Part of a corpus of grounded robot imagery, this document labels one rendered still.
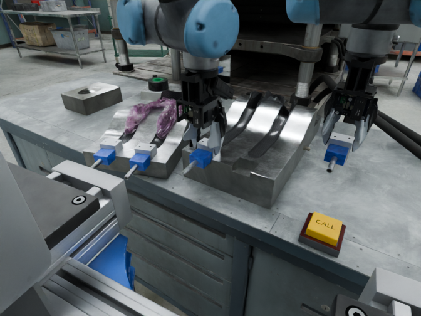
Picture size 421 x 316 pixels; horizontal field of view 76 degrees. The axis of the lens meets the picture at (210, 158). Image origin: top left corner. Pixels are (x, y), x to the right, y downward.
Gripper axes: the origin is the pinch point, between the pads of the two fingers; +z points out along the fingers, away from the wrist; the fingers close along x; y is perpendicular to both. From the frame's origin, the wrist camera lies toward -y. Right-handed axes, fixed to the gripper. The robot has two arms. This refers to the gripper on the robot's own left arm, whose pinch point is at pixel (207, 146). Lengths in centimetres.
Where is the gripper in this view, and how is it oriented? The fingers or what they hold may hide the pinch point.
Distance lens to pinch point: 68.7
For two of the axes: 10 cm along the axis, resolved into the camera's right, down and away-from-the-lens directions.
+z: 0.0, 8.4, 5.4
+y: -5.3, 4.5, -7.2
